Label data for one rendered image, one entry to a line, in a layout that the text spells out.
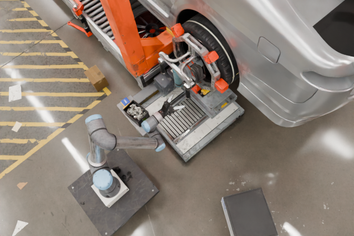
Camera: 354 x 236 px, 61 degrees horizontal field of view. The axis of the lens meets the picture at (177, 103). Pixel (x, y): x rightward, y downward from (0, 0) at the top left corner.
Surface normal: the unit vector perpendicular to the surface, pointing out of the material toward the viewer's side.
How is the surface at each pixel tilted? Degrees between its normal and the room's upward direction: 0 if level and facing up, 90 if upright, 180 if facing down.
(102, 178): 4
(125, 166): 0
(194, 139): 0
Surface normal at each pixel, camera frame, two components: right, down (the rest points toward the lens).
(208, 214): -0.07, -0.46
